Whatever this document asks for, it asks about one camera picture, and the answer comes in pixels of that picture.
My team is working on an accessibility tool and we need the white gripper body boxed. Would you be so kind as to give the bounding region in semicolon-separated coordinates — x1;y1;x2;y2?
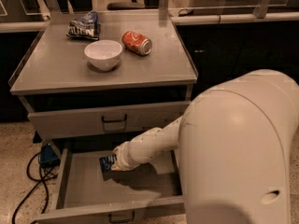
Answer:
113;141;136;171

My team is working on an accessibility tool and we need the dark blue rxbar wrapper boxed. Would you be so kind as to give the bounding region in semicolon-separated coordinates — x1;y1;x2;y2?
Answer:
99;154;117;173

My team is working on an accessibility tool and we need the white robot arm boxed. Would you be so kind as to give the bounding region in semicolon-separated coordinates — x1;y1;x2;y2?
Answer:
112;70;299;224

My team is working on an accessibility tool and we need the open grey lower drawer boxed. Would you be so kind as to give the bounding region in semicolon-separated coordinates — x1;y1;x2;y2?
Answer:
37;142;184;224

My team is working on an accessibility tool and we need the closed grey upper drawer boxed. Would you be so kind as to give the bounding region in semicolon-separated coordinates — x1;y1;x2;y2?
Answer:
28;101;189;139

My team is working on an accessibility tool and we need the grey drawer cabinet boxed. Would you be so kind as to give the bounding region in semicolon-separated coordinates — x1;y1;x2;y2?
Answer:
9;9;197;140

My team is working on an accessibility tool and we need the blue power box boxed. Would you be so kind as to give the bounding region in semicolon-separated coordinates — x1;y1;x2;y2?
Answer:
38;144;61;168

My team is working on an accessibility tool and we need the white ceramic bowl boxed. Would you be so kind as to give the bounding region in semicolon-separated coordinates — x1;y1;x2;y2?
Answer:
84;40;123;71

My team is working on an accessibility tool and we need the red soda can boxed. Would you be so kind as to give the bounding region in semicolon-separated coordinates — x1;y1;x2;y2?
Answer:
121;31;152;56

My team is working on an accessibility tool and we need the blue chip bag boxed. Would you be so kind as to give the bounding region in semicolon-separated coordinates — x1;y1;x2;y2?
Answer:
66;11;101;40

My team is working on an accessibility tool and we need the dark low cabinet right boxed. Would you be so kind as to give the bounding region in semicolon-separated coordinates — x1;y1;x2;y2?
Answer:
177;21;299;97

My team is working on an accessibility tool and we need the dark low cabinet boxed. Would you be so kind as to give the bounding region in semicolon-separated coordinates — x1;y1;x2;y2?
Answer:
177;21;299;97
0;32;37;122

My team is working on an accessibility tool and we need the black office chair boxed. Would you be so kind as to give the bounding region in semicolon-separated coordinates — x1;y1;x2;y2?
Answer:
107;0;145;10

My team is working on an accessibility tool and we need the dark low cabinet left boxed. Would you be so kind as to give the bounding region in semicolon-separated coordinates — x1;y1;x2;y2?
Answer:
0;32;37;122

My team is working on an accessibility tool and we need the black floor cable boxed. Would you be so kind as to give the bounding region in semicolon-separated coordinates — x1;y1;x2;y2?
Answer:
10;151;59;224

